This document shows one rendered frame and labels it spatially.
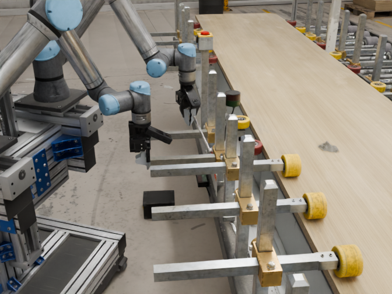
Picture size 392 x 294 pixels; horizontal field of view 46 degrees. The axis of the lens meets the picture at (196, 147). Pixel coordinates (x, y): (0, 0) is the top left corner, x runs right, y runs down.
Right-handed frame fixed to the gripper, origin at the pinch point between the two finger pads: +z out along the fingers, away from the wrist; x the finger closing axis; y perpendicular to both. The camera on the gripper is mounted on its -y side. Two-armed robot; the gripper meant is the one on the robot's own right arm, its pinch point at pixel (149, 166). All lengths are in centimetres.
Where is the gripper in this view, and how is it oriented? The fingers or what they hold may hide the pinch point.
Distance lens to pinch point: 185.6
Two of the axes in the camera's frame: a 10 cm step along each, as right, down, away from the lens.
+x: 1.1, 4.5, -8.8
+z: -0.1, 8.9, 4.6
